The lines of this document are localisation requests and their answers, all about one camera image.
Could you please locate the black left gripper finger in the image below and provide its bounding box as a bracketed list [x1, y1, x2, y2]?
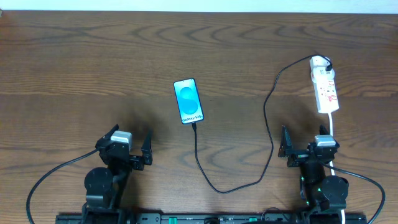
[95, 124, 119, 149]
[141, 131, 153, 165]

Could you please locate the blue Galaxy smartphone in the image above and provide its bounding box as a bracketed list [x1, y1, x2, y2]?
[174, 78, 204, 124]

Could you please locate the black USB charging cable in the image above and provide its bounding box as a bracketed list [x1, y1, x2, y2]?
[191, 54, 333, 195]

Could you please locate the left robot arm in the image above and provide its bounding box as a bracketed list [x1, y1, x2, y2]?
[80, 125, 153, 224]

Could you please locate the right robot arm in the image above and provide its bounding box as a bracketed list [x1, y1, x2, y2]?
[278, 125, 349, 223]

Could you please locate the white USB charger plug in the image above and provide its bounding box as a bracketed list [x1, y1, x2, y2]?
[310, 55, 333, 72]

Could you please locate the white power strip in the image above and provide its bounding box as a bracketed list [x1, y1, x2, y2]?
[311, 67, 339, 114]

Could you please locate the white power strip cord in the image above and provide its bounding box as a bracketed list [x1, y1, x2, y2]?
[327, 112, 346, 224]

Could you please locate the black right camera cable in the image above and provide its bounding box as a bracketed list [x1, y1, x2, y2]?
[317, 160, 386, 224]

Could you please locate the black camera cable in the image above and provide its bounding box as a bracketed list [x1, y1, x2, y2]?
[317, 160, 386, 224]
[25, 148, 100, 224]

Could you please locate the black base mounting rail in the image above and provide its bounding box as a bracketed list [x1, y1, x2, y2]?
[55, 212, 368, 224]

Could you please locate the black left camera cable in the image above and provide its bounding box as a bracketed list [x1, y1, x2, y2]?
[25, 148, 100, 224]

